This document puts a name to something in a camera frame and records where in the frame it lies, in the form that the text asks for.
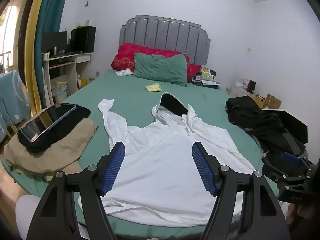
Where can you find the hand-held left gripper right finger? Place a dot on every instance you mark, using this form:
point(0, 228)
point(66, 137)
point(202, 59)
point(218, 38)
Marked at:
point(201, 166)

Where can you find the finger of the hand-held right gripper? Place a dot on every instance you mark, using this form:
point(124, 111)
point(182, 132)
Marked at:
point(277, 171)
point(290, 159)

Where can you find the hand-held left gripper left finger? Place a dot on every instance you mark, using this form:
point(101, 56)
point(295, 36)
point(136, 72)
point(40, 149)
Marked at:
point(115, 165)

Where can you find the white hoodie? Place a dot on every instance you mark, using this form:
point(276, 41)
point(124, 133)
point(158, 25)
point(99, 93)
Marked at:
point(160, 155)

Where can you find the pile of black clothes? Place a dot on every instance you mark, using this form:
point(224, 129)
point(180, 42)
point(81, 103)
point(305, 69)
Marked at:
point(265, 125)

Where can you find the person's right hand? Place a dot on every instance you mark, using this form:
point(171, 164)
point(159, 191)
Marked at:
point(298, 215)

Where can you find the black panel with white edge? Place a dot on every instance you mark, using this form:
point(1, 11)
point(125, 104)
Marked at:
point(292, 122)

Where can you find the beige folded cloth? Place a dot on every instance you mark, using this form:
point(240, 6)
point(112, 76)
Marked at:
point(62, 152)

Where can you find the black folded cloth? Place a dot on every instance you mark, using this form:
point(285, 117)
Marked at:
point(77, 120)

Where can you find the cardboard boxes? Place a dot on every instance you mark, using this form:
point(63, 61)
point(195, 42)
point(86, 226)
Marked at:
point(267, 101)

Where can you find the tablet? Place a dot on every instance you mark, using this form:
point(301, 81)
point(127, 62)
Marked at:
point(47, 121)

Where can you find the small black speaker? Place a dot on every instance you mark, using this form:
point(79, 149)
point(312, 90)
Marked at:
point(251, 86)

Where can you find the white nightstand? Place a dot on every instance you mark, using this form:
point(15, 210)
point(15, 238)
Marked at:
point(237, 91)

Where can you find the yellow packet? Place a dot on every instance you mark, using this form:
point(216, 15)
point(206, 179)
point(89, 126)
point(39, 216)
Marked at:
point(153, 87)

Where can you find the trash bin with bag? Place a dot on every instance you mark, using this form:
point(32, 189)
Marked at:
point(59, 91)

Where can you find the white and green packet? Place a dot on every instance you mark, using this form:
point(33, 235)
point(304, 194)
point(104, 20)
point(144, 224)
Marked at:
point(123, 72)

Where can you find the yellow-green snack bag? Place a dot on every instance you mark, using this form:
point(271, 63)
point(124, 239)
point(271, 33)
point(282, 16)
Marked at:
point(206, 72)

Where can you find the green pillow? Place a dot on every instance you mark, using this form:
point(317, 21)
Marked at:
point(162, 67)

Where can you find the beige computer desk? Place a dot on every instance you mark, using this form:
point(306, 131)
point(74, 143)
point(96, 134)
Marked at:
point(70, 65)

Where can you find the red pillow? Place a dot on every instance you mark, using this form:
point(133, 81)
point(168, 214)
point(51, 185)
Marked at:
point(125, 55)

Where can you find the light blue printed cloth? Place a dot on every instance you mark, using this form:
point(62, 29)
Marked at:
point(12, 97)

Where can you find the black computer tower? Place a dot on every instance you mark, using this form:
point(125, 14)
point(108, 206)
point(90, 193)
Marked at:
point(83, 38)

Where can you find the grey padded headboard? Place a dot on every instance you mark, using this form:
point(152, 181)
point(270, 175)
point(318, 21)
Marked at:
point(165, 35)

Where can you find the black monitor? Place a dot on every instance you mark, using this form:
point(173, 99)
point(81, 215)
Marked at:
point(55, 41)

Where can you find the yellow curtain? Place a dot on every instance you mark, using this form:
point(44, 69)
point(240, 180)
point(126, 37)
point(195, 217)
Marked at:
point(33, 42)

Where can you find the teal curtain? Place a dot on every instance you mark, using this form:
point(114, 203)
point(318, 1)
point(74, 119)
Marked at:
point(51, 10)

